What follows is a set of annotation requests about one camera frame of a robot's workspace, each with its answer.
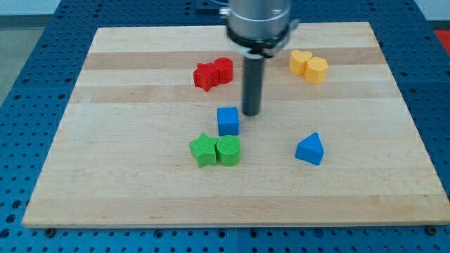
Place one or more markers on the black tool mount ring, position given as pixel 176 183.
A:
pixel 261 48

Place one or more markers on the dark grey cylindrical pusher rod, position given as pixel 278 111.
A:
pixel 253 73

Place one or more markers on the blue cube block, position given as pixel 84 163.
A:
pixel 228 121

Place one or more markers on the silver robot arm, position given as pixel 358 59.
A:
pixel 258 30

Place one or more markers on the red cylinder block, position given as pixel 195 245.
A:
pixel 224 67

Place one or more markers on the yellow heart block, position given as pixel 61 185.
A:
pixel 298 60

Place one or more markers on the red star block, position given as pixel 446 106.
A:
pixel 206 76

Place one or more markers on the yellow hexagon block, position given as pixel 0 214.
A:
pixel 316 69

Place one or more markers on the green cylinder block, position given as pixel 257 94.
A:
pixel 228 150

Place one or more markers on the green star block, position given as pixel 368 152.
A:
pixel 203 150

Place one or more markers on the blue triangular prism block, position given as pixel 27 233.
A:
pixel 310 149

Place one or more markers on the light wooden board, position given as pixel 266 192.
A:
pixel 121 158

